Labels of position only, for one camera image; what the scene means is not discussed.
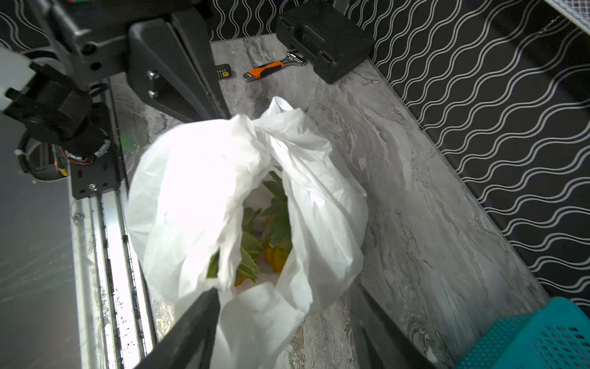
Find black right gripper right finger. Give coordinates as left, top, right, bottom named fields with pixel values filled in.
left=345, top=281, right=435, bottom=368

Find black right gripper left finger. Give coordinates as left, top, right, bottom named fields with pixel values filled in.
left=138, top=288, right=221, bottom=369

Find yellow pineapple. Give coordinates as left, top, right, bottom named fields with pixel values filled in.
left=234, top=171, right=293, bottom=287

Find white plastic bag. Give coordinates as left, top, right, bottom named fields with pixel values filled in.
left=127, top=97, right=368, bottom=368

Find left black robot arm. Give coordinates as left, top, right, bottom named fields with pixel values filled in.
left=1, top=1, right=229, bottom=169

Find teal plastic basket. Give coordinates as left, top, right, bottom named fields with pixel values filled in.
left=457, top=298, right=589, bottom=368

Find black tool case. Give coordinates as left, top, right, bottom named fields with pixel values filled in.
left=276, top=1, right=375, bottom=84

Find metal base rail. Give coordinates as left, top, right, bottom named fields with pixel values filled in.
left=70, top=78, right=157, bottom=368

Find orange handled wrench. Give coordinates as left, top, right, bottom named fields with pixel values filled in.
left=243, top=51, right=307, bottom=82

